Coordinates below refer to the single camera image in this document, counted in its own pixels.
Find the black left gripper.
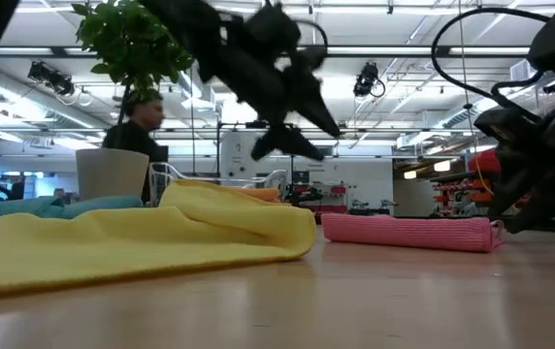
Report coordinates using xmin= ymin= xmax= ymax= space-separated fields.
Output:
xmin=198 ymin=43 xmax=343 ymax=163

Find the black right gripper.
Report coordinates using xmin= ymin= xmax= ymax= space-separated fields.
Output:
xmin=488 ymin=84 xmax=555 ymax=236

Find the pink microfiber towel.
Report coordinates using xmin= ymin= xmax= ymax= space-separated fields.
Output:
xmin=320 ymin=212 xmax=506 ymax=254

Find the yellow microfiber towel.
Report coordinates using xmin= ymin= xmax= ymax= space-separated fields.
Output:
xmin=0 ymin=179 xmax=318 ymax=299

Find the blue microfiber towel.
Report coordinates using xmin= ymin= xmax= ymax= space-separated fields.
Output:
xmin=0 ymin=195 xmax=144 ymax=224

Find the shelf with red bins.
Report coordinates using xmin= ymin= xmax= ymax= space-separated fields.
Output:
xmin=430 ymin=148 xmax=505 ymax=218

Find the white ceiling vent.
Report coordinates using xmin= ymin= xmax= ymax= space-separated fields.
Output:
xmin=509 ymin=58 xmax=532 ymax=84

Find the clear plastic bin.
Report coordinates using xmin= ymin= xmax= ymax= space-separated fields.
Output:
xmin=148 ymin=162 xmax=289 ymax=205

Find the green leafy plant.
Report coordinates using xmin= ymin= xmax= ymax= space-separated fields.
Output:
xmin=71 ymin=0 xmax=196 ymax=127

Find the white plant pot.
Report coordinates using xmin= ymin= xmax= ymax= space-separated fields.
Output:
xmin=75 ymin=147 xmax=151 ymax=203

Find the black ceiling camera with cable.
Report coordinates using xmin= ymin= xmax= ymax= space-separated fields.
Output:
xmin=353 ymin=61 xmax=386 ymax=98

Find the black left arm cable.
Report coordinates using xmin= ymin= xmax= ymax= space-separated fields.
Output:
xmin=294 ymin=18 xmax=330 ymax=57

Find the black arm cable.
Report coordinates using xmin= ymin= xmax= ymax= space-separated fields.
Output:
xmin=431 ymin=6 xmax=553 ymax=122
xmin=294 ymin=18 xmax=330 ymax=57

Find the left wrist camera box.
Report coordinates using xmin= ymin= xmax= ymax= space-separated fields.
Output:
xmin=245 ymin=2 xmax=304 ymax=55

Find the black overhead frame bar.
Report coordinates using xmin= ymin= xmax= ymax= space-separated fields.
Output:
xmin=0 ymin=45 xmax=534 ymax=59

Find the yellow hanging cable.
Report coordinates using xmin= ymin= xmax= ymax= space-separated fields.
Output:
xmin=457 ymin=0 xmax=497 ymax=195

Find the black aluminium table frame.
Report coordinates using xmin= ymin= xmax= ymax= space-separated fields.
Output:
xmin=306 ymin=214 xmax=555 ymax=235

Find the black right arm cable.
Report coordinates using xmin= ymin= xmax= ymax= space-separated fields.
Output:
xmin=431 ymin=6 xmax=553 ymax=122

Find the black ceiling camera cluster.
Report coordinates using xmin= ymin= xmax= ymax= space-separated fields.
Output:
xmin=27 ymin=60 xmax=76 ymax=97

